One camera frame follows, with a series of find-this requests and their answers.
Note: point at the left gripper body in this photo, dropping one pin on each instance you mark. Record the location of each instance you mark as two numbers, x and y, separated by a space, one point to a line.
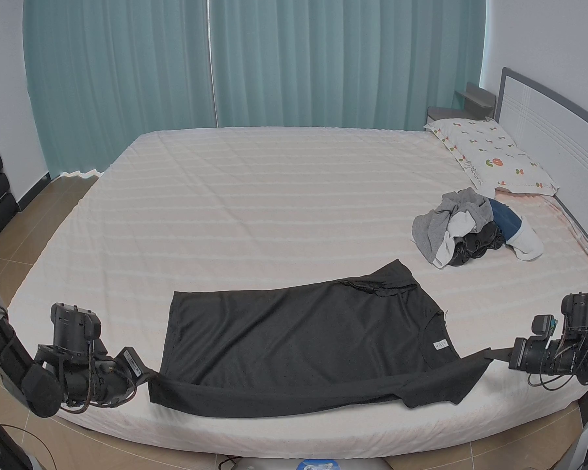
110 382

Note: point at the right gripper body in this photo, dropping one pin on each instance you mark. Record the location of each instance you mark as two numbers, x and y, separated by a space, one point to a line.
531 355

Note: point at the black T-shirt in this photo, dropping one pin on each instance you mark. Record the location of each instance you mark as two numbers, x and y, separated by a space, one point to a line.
299 340

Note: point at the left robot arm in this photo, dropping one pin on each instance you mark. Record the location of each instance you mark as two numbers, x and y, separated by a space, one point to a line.
41 389

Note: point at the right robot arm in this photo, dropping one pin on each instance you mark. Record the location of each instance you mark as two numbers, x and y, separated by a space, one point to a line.
580 355

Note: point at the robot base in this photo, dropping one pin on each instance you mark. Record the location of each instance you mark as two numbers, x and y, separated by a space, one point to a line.
284 464

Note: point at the pile of clothes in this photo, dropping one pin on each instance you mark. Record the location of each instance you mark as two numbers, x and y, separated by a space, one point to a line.
460 233

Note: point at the bed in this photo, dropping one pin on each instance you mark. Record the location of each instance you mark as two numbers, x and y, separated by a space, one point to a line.
274 203

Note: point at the white printed pillow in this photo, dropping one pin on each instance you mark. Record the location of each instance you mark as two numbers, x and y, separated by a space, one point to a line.
490 157

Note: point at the grey bedside table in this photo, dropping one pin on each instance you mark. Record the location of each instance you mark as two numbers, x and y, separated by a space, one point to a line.
463 103

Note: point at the blue-green curtain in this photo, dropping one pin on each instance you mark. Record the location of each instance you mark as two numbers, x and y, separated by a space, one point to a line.
117 66
343 42

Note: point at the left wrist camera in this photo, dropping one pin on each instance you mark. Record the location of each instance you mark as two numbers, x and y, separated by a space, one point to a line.
135 363

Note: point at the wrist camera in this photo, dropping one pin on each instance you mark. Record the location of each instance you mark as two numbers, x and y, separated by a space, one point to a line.
543 325
135 363

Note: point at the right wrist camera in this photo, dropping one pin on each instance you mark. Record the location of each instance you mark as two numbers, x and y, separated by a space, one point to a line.
543 325

